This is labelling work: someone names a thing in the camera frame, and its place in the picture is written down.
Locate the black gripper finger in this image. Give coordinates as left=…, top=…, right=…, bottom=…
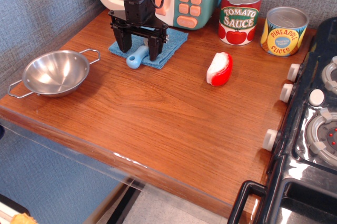
left=147, top=36, right=165, bottom=62
left=113, top=27, right=132, bottom=53

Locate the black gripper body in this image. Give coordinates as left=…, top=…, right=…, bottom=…
left=108, top=0, right=168, bottom=43

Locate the blue scoop with grey bowl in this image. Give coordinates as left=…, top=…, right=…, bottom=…
left=126, top=38, right=149, bottom=69

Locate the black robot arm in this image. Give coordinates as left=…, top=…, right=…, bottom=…
left=108, top=0, right=168, bottom=61

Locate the blue folded cloth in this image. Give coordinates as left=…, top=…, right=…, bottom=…
left=108, top=28, right=188, bottom=69

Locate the red white toy cheese wedge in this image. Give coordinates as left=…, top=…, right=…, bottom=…
left=206, top=52, right=233, bottom=86

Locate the tomato sauce can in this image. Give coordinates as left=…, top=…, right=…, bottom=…
left=218, top=0, right=262, bottom=46

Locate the pineapple slices can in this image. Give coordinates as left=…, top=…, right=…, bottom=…
left=260, top=6, right=309, bottom=57

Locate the black toy stove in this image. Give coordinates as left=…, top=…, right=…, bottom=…
left=228, top=17, right=336, bottom=223

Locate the steel bowl with handles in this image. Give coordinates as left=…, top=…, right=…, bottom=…
left=7, top=48, right=101, bottom=99

